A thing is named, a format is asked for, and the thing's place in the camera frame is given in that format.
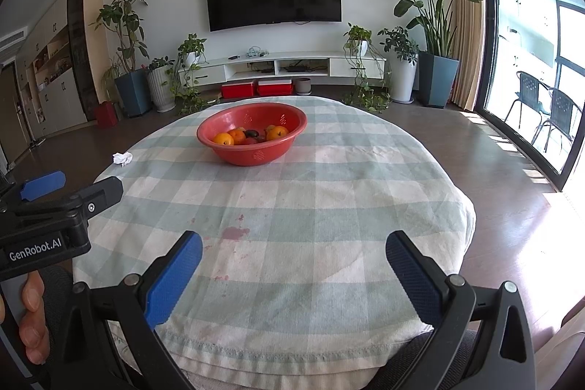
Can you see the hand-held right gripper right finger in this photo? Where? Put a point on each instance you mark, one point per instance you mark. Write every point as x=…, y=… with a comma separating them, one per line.
x=416, y=280

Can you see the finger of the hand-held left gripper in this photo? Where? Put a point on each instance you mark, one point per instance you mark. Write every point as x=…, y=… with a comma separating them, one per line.
x=100, y=193
x=43, y=184

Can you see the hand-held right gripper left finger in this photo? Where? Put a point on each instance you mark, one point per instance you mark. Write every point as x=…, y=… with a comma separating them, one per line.
x=173, y=280

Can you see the red plastic bowl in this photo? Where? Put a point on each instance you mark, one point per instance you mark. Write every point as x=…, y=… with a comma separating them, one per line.
x=251, y=154

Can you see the dark orange tangerine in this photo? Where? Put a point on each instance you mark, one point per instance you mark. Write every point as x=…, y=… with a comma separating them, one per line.
x=237, y=136

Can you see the red tomato with stem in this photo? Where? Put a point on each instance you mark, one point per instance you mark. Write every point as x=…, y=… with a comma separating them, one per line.
x=252, y=141

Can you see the dark purple plum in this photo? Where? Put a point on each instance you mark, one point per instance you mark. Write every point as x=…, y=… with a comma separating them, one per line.
x=250, y=133

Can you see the person's left hand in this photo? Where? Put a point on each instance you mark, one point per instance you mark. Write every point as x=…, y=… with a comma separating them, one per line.
x=34, y=335

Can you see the crumpled white tissue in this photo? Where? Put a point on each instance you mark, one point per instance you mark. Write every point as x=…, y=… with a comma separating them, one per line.
x=122, y=159

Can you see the brown wooden door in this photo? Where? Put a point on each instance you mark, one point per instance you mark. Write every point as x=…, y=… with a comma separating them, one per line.
x=11, y=120

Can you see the white floral cloth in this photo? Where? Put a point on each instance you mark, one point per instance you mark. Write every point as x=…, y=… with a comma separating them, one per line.
x=119, y=344

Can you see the leafy tree in blue pot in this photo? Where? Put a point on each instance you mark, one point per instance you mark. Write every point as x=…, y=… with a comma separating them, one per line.
x=133, y=95

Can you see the checkered tablecloth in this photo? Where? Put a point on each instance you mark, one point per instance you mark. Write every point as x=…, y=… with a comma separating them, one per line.
x=320, y=212

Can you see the plant in white ribbed pot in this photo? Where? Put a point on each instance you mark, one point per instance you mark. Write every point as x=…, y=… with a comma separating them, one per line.
x=162, y=90

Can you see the white air vent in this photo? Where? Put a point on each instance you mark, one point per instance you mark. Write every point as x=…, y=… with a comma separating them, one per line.
x=13, y=42

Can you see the beige seat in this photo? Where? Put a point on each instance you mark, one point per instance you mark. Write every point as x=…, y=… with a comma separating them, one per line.
x=569, y=353

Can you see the trailing pothos plant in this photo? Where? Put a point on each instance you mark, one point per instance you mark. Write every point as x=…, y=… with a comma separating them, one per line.
x=192, y=47
x=357, y=34

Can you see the tall broadleaf plant blue pot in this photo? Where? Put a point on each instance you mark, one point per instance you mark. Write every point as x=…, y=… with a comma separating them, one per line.
x=438, y=79

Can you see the bushy plant in white pot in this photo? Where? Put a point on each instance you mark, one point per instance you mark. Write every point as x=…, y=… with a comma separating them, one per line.
x=403, y=77

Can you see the white TV cabinet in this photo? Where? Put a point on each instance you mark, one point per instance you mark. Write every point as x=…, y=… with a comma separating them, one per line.
x=356, y=65

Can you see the grey round pot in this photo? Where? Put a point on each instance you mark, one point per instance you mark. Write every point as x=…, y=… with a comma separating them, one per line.
x=302, y=86

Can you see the black balcony chair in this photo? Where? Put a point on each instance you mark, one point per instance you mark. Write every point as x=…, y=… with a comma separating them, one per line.
x=560, y=102
x=528, y=84

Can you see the black set-top box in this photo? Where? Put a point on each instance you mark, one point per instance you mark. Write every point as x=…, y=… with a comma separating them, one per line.
x=298, y=68

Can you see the beige curtain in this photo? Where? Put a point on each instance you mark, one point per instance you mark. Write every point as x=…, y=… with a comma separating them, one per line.
x=466, y=29

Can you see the built-in wall cabinet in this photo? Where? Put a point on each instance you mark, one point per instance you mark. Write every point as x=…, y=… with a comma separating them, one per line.
x=59, y=97

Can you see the black sliding door frame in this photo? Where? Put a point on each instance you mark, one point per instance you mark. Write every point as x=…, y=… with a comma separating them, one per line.
x=483, y=29

